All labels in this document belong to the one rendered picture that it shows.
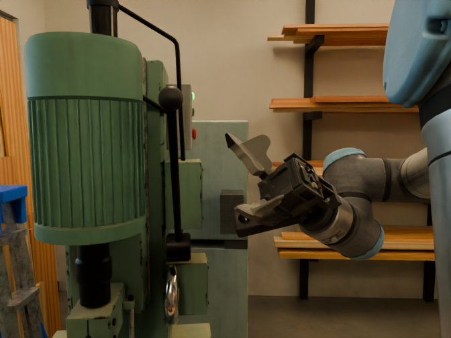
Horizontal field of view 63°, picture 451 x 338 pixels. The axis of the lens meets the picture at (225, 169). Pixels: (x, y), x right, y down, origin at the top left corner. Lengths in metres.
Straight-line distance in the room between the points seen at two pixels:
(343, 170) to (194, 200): 0.32
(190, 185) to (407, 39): 0.63
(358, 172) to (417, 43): 0.56
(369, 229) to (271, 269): 2.48
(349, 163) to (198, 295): 0.43
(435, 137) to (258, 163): 0.41
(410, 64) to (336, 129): 2.81
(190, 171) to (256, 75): 2.23
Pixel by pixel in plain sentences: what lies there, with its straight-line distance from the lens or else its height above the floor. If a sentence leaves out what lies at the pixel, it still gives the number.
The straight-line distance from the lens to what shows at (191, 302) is 0.86.
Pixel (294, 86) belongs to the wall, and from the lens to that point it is 2.99.
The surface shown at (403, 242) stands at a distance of 2.82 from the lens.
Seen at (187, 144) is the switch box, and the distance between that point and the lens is 0.90.
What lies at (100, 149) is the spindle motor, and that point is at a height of 1.34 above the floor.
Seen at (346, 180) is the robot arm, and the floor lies 1.27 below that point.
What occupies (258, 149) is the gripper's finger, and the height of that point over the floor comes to 1.34.
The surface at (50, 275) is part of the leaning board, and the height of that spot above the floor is 0.44.
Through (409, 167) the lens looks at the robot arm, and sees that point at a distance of 0.74.
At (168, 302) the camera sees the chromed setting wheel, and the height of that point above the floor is 1.03.
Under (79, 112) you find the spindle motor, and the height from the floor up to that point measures 1.39.
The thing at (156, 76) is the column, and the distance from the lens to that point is 0.82.
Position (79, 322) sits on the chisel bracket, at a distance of 0.68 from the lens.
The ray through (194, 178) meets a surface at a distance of 0.80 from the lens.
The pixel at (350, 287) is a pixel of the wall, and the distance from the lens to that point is 3.33.
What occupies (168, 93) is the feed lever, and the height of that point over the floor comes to 1.42.
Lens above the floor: 1.37
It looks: 6 degrees down
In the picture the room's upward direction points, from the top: straight up
